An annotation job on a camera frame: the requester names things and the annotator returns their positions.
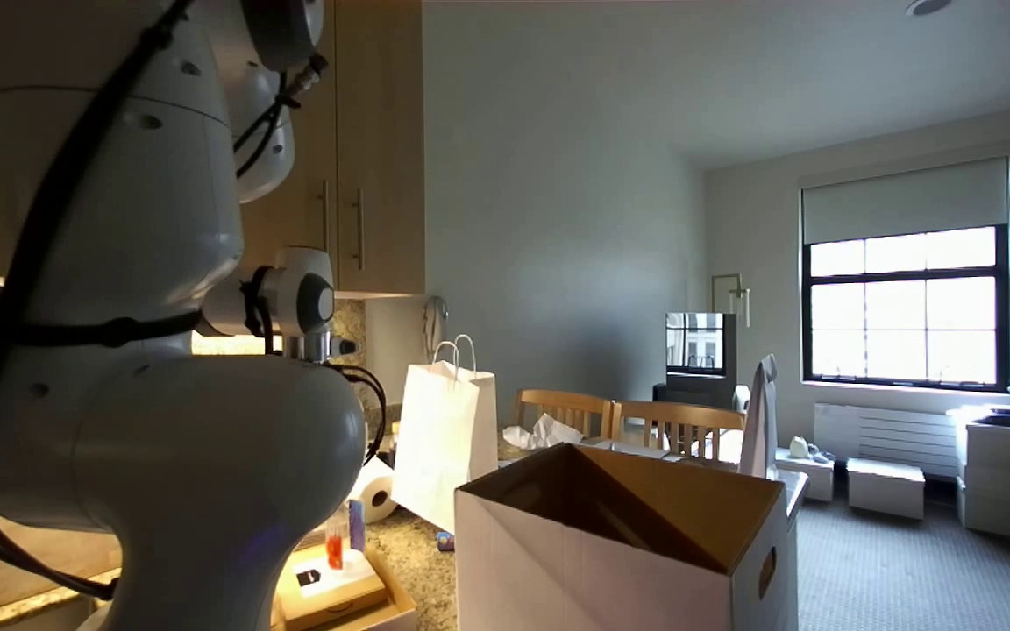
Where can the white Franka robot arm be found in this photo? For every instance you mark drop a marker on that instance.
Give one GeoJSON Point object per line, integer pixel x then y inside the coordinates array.
{"type": "Point", "coordinates": [175, 469]}

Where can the white cardboard storage box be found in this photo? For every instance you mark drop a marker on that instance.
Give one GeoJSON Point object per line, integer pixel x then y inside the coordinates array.
{"type": "Point", "coordinates": [577, 574]}

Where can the wooden dining chair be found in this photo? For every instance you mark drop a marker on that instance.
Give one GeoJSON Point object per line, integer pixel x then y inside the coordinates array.
{"type": "Point", "coordinates": [569, 412]}
{"type": "Point", "coordinates": [681, 429]}

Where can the crumpled white plastic bag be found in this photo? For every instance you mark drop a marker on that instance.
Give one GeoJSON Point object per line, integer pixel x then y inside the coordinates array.
{"type": "Point", "coordinates": [540, 436]}

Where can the white paper shopping bag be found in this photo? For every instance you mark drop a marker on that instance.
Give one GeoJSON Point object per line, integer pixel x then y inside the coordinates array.
{"type": "Point", "coordinates": [442, 445]}

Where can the small television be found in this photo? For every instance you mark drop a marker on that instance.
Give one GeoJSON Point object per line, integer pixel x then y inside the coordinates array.
{"type": "Point", "coordinates": [691, 342]}

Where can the dark television stand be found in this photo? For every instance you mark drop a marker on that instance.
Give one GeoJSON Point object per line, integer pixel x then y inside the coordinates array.
{"type": "Point", "coordinates": [691, 392]}

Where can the white paper towel roll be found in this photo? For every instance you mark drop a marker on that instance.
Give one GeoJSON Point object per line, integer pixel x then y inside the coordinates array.
{"type": "Point", "coordinates": [381, 492]}

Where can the white hanging cloth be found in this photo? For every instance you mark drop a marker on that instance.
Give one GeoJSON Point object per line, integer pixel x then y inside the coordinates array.
{"type": "Point", "coordinates": [757, 423]}

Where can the light wooden block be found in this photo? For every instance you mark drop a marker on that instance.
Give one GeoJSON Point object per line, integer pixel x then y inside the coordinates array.
{"type": "Point", "coordinates": [335, 592]}

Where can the white side table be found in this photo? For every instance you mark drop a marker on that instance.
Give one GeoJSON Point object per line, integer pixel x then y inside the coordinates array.
{"type": "Point", "coordinates": [808, 475]}

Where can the black framed window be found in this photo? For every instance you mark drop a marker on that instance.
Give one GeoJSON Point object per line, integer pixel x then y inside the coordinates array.
{"type": "Point", "coordinates": [905, 307]}

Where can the white roller blind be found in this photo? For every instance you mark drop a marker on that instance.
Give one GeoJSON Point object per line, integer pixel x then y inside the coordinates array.
{"type": "Point", "coordinates": [905, 199]}

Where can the white cube ottoman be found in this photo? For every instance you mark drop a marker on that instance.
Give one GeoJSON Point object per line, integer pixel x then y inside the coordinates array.
{"type": "Point", "coordinates": [885, 488]}

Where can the white drawer cabinet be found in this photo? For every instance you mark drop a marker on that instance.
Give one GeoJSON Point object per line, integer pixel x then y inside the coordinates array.
{"type": "Point", "coordinates": [996, 478]}

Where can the kitchen wall cabinet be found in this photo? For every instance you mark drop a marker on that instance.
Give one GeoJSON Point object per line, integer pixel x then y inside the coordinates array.
{"type": "Point", "coordinates": [383, 142]}

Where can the white wall radiator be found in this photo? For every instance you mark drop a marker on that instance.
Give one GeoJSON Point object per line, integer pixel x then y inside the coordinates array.
{"type": "Point", "coordinates": [885, 441]}

